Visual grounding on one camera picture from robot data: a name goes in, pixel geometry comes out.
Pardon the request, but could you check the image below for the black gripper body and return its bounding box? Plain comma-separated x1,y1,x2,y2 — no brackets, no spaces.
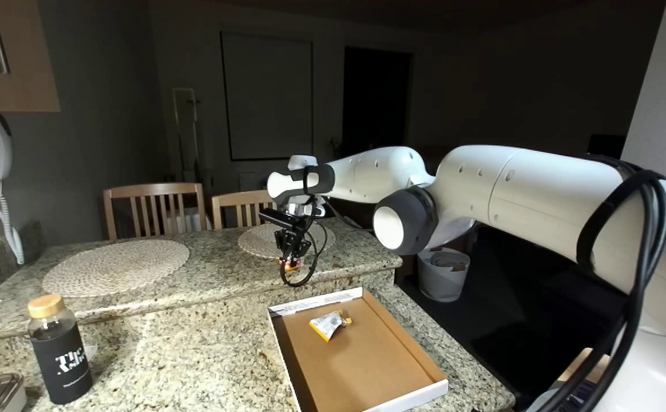
270,213,323,248

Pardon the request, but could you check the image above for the flat open cardboard box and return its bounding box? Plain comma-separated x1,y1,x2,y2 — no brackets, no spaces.
268,287,451,412

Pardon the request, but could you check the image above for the small round woven placemat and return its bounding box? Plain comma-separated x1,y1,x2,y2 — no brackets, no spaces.
235,219,338,263

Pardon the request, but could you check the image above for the wooden slat-back chair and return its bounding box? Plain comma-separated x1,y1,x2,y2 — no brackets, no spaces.
100,182,213,242
210,188,282,232

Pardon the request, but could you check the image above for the white trash bin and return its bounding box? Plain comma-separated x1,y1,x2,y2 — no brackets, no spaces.
416,248,473,305

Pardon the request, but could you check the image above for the large round woven placemat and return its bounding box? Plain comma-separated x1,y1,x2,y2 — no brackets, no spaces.
41,238,191,299

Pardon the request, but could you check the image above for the black glossy table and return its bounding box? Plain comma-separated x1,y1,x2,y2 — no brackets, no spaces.
398,226,631,408

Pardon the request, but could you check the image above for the black bottle with wooden lid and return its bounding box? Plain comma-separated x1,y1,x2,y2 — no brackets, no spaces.
25,294,96,408

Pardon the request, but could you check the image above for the light wooden board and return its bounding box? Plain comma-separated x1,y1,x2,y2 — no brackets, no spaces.
559,345,616,388

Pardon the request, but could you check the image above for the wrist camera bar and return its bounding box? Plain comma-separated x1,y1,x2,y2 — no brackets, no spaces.
255,208,305,233

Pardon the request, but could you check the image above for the dark framed wall board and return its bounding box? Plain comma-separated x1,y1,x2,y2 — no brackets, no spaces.
219,29,317,162

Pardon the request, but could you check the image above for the pale narrow wall frame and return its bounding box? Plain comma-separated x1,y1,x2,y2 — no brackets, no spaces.
168,87,201,185

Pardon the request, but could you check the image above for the wooden wall cabinet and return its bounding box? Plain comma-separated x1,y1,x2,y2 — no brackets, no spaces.
0,0,62,116

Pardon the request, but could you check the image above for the thick black cable bundle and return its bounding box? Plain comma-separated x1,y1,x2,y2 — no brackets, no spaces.
545,170,666,412

